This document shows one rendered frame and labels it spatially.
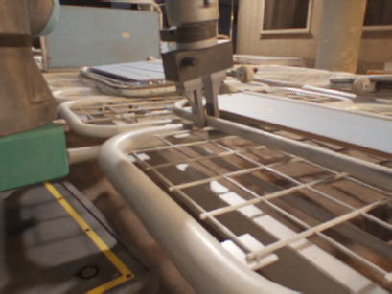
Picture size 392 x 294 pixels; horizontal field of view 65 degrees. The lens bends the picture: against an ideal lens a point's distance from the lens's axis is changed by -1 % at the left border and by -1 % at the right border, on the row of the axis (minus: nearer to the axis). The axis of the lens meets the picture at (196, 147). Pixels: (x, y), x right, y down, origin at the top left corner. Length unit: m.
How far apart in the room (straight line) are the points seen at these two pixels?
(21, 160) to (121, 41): 1.76
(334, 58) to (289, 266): 4.93
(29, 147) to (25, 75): 0.08
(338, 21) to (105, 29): 3.85
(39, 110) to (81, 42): 1.66
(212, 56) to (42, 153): 0.34
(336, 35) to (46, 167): 5.03
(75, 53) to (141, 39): 0.42
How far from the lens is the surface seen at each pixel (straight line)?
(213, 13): 0.56
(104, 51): 2.06
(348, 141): 0.51
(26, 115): 0.37
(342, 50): 5.24
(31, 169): 0.38
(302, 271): 0.37
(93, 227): 0.65
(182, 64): 0.55
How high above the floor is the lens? 0.66
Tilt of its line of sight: 18 degrees down
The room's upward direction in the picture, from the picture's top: 1 degrees clockwise
